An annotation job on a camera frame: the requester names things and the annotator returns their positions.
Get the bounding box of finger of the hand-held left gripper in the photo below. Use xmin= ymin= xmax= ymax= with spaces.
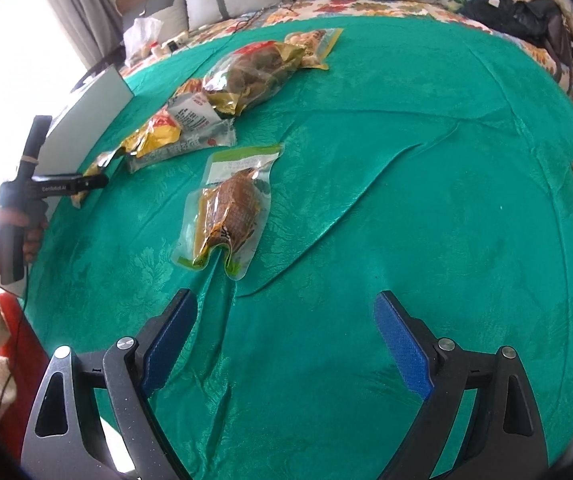
xmin=80 ymin=172 xmax=110 ymax=195

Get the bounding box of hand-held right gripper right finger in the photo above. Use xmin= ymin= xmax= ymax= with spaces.
xmin=373 ymin=291 xmax=549 ymax=480

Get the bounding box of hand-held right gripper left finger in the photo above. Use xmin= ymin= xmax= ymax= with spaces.
xmin=20 ymin=288 xmax=198 ymax=480

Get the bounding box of small yellow snack packet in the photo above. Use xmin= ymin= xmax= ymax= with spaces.
xmin=70 ymin=150 xmax=120 ymax=209

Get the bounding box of long clear snack packet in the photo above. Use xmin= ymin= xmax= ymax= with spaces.
xmin=125 ymin=119 xmax=238 ymax=175

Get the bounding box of white snack packet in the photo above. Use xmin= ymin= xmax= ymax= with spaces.
xmin=166 ymin=92 xmax=224 ymax=133

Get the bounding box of small orange snack packet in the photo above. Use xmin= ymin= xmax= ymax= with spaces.
xmin=174 ymin=77 xmax=204 ymax=101

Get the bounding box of clear braised chicken packet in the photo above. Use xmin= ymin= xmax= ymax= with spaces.
xmin=172 ymin=143 xmax=286 ymax=282

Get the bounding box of golden dried fruit bag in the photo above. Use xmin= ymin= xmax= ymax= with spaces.
xmin=201 ymin=40 xmax=307 ymax=118

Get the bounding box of yellow-edged clear snack packet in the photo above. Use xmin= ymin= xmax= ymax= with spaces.
xmin=284 ymin=27 xmax=344 ymax=71

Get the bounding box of person's left hand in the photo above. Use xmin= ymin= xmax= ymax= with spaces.
xmin=0 ymin=208 xmax=50 ymax=267

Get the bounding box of red cloth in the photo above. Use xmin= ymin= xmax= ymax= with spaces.
xmin=0 ymin=292 xmax=50 ymax=461

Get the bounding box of white plastic bag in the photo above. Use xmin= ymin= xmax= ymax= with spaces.
xmin=124 ymin=16 xmax=163 ymax=58

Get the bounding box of green bedspread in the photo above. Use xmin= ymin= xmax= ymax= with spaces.
xmin=21 ymin=15 xmax=573 ymax=480

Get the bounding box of grey curtain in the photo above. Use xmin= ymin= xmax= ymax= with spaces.
xmin=31 ymin=0 xmax=122 ymax=81

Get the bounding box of dark brown bag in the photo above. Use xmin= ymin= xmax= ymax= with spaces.
xmin=546 ymin=10 xmax=573 ymax=106

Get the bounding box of floral bedsheet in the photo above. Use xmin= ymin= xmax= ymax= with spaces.
xmin=121 ymin=0 xmax=562 ymax=76

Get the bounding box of dark clothes pile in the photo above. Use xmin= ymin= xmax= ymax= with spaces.
xmin=459 ymin=0 xmax=573 ymax=83

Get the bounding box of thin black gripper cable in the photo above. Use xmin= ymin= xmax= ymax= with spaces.
xmin=0 ymin=265 xmax=30 ymax=421

